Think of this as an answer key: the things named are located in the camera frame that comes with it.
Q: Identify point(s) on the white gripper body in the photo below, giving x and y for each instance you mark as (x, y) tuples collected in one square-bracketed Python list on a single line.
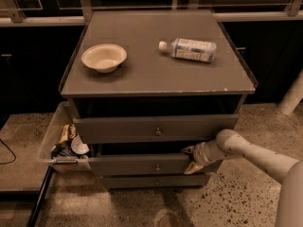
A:
[(200, 156)]

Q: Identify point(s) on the grey drawer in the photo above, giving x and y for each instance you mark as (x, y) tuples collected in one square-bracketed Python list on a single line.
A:
[(152, 128), (117, 182), (140, 164)]

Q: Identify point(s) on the grey top drawer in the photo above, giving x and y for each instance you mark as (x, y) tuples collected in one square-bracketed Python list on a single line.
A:
[(152, 128)]

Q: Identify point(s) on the grey bottom drawer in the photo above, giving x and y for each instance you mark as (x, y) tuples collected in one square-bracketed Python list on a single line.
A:
[(117, 182)]

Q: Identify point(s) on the grey drawer cabinet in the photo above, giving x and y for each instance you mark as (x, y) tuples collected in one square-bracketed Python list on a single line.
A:
[(152, 83)]

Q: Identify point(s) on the clear plastic water bottle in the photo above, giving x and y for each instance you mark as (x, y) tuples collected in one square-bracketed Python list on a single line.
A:
[(188, 49)]

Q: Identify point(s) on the white cup in bin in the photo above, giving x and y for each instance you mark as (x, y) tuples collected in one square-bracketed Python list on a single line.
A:
[(78, 146)]

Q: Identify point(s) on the snack bag in bin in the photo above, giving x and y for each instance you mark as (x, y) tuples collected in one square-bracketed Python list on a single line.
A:
[(69, 132)]

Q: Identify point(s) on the clear plastic storage bin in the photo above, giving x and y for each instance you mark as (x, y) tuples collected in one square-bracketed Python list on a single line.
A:
[(53, 134)]

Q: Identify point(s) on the metal railing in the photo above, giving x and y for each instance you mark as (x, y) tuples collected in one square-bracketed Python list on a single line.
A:
[(77, 12)]

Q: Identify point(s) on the white post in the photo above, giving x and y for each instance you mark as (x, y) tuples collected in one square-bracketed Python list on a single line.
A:
[(293, 97)]

